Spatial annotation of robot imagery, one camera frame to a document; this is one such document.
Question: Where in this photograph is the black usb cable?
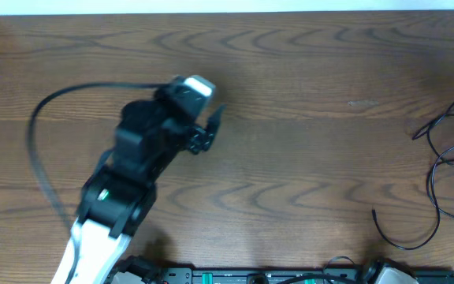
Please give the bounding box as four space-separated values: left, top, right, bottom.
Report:
411 100 454 222
370 157 443 252

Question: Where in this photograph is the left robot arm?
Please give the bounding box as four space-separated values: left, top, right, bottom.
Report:
52 99 225 283

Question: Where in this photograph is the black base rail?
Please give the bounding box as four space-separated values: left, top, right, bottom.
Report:
110 255 454 284

